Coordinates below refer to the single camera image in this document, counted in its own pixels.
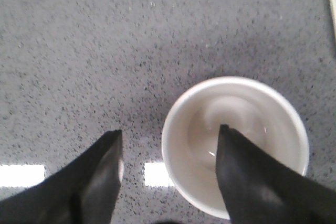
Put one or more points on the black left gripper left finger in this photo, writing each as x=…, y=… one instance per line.
x=85, y=191

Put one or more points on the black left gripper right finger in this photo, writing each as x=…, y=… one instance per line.
x=256, y=188

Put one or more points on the white smiley mug black handle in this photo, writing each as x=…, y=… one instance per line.
x=190, y=134

